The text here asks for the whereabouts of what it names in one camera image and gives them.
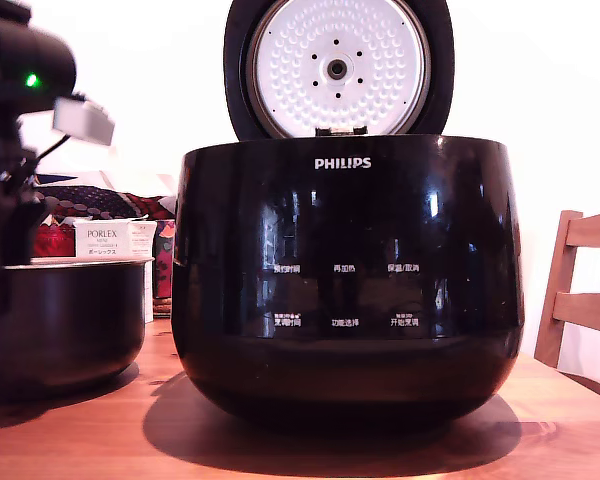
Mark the metallic black pot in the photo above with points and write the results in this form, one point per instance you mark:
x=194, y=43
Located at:
x=75, y=325

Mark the black Philips rice cooker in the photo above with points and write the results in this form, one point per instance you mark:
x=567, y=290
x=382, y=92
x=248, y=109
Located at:
x=345, y=300

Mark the black rice cooker lid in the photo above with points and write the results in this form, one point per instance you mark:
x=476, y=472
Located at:
x=337, y=70

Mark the patterned cushion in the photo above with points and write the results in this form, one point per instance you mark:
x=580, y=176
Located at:
x=100, y=200

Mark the white Porlex box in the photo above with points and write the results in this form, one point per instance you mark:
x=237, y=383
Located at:
x=105, y=242

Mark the floral patterned box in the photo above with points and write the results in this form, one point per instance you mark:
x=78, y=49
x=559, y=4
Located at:
x=164, y=270

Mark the wooden chair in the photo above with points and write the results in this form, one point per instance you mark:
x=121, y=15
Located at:
x=562, y=280

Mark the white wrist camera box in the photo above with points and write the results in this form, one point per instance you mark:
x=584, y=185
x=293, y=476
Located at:
x=82, y=120

